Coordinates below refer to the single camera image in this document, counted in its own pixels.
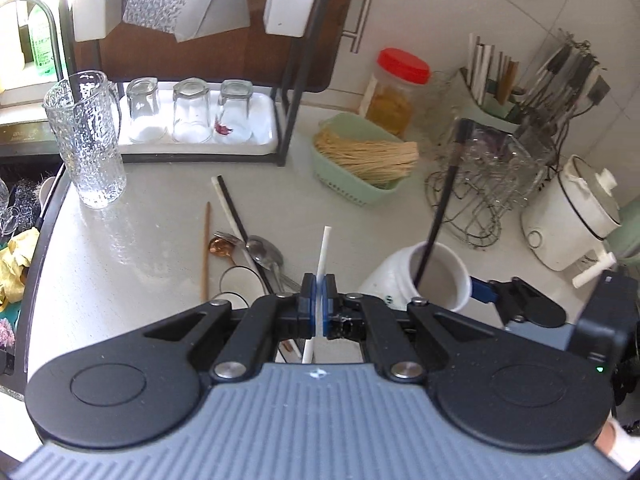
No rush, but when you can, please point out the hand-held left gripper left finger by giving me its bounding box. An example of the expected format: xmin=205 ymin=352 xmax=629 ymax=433
xmin=144 ymin=274 xmax=317 ymax=380

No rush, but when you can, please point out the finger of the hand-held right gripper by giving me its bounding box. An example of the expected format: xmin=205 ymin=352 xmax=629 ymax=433
xmin=470 ymin=276 xmax=567 ymax=332

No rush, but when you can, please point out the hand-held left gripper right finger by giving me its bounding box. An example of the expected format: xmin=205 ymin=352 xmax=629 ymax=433
xmin=323 ymin=274 xmax=496 ymax=380

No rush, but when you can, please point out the small steel spoon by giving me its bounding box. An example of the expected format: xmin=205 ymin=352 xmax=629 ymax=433
xmin=262 ymin=250 xmax=301 ymax=291

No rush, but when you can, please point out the white ceramic mug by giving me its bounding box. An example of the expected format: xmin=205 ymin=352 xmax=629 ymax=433
xmin=356 ymin=241 xmax=473 ymax=313

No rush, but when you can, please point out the large steel spoon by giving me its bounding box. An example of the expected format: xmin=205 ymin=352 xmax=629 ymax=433
xmin=246 ymin=235 xmax=301 ymax=293

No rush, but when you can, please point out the black wire loop utensil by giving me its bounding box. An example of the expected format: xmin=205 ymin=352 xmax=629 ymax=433
xmin=216 ymin=266 xmax=275 ymax=312

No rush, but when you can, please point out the black chopstick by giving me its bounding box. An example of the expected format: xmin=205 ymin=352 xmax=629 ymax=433
xmin=416 ymin=118 xmax=472 ymax=286
xmin=217 ymin=176 xmax=277 ymax=295

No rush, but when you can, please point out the steel fork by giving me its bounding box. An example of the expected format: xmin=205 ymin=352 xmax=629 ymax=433
xmin=215 ymin=231 xmax=248 ymax=252

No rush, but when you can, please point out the copper spoon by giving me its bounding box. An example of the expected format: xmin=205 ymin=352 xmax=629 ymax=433
xmin=208 ymin=236 xmax=241 ymax=263

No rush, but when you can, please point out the wooden chopstick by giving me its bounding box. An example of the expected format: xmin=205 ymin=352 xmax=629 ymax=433
xmin=200 ymin=201 xmax=212 ymax=302

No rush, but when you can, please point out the row of hanging utensils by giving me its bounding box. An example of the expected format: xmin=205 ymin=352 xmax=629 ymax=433
xmin=517 ymin=27 xmax=612 ymax=128

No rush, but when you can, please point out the person's right hand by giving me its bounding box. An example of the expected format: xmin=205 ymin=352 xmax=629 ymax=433
xmin=597 ymin=419 xmax=640 ymax=472

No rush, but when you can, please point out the pale green kettle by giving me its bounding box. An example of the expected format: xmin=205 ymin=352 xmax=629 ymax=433
xmin=597 ymin=200 xmax=640 ymax=281

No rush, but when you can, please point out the white electric cooker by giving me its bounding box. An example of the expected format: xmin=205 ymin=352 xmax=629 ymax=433
xmin=520 ymin=154 xmax=625 ymax=288

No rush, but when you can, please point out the green plastic basket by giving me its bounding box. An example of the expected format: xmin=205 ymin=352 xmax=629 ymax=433
xmin=312 ymin=112 xmax=422 ymax=208

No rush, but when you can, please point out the glass goblet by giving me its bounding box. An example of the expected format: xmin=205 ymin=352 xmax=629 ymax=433
xmin=500 ymin=135 xmax=547 ymax=181

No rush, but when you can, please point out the purple lid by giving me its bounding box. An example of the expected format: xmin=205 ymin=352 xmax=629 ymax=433
xmin=467 ymin=129 xmax=511 ymax=153

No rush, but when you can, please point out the bundle of bamboo skewers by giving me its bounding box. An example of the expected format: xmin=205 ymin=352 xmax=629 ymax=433
xmin=314 ymin=127 xmax=420 ymax=187

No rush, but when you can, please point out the white tray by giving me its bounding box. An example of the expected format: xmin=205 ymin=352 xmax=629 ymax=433
xmin=116 ymin=82 xmax=279 ymax=155

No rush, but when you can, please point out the black metal rack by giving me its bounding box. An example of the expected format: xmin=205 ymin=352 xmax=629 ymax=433
xmin=57 ymin=0 xmax=335 ymax=168

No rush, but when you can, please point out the green chopstick caddy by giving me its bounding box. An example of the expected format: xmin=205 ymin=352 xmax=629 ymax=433
xmin=457 ymin=67 xmax=556 ymax=128

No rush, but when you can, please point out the tall clear glass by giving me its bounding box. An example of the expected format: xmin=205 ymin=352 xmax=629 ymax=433
xmin=422 ymin=70 xmax=471 ymax=126

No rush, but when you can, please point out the red lid plastic jar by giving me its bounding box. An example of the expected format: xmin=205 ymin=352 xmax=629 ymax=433
xmin=364 ymin=48 xmax=432 ymax=137

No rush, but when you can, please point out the clear glass cup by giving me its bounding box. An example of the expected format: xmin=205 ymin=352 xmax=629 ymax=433
xmin=172 ymin=78 xmax=213 ymax=144
xmin=126 ymin=78 xmax=168 ymax=143
xmin=217 ymin=80 xmax=256 ymax=144

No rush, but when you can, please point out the bunch of chopsticks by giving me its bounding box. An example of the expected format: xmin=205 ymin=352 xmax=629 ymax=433
xmin=467 ymin=32 xmax=526 ymax=106

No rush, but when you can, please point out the dark wooden cutting board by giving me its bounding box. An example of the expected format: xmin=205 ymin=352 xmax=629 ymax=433
xmin=72 ymin=0 xmax=381 ymax=95

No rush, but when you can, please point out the textured glass pitcher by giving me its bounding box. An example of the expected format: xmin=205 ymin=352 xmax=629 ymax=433
xmin=43 ymin=71 xmax=127 ymax=209

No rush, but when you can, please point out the yellow cloth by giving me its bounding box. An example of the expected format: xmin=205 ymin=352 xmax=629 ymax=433
xmin=0 ymin=227 xmax=41 ymax=311

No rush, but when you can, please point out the steel wool scrubber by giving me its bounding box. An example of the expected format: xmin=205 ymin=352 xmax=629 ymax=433
xmin=7 ymin=180 xmax=43 ymax=211

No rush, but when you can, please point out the green bottle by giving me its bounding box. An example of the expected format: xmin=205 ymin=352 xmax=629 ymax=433
xmin=27 ymin=2 xmax=63 ymax=78

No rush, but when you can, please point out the curved steel faucet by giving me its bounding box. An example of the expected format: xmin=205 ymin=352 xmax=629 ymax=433
xmin=0 ymin=0 xmax=66 ymax=86

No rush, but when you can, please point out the wire glass rack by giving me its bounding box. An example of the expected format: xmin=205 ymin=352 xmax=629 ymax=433
xmin=425 ymin=120 xmax=558 ymax=249

